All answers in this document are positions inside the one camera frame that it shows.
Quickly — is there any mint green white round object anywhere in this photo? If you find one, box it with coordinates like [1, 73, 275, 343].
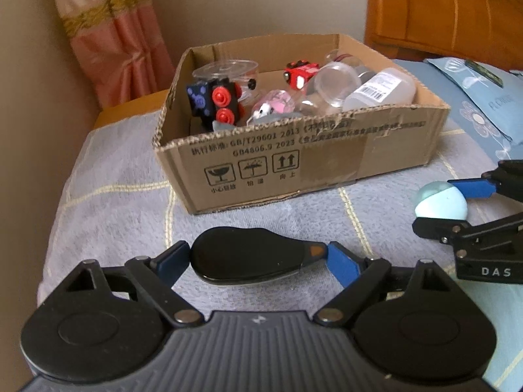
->
[414, 181, 468, 221]

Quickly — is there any black oval glasses case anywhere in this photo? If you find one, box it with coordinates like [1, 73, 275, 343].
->
[191, 227, 327, 285]

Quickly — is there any dark blue red-wheeled toy block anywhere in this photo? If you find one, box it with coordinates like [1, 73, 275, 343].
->
[186, 77, 245, 131]

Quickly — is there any pink transparent earbud case keychain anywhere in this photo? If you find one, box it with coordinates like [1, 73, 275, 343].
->
[246, 90, 295, 125]

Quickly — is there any light blue floral pillow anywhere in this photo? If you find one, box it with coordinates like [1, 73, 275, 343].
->
[396, 57, 522, 161]

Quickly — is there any grey checkered blanket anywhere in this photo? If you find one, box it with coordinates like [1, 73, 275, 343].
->
[37, 113, 522, 391]

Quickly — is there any white plastic bottle with label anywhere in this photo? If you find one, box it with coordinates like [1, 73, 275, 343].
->
[342, 67, 417, 111]

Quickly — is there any orange wooden headboard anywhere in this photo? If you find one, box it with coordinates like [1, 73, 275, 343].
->
[364, 0, 522, 71]

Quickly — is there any wooden bedside table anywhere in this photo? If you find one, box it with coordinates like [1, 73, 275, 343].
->
[93, 90, 168, 130]

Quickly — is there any brown cardboard box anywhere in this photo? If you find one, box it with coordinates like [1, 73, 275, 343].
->
[152, 34, 450, 214]

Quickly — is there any clear plastic cup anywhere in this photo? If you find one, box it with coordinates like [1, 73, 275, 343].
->
[299, 62, 362, 116]

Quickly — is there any glass jar with gold contents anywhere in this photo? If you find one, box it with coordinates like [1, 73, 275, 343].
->
[325, 49, 376, 83]

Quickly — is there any red black toy car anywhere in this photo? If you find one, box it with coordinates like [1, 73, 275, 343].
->
[283, 59, 320, 90]

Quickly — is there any clear plastic round container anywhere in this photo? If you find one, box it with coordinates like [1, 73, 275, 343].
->
[192, 59, 259, 104]

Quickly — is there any pink gold curtain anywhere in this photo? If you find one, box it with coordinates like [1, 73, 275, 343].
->
[55, 0, 175, 108]

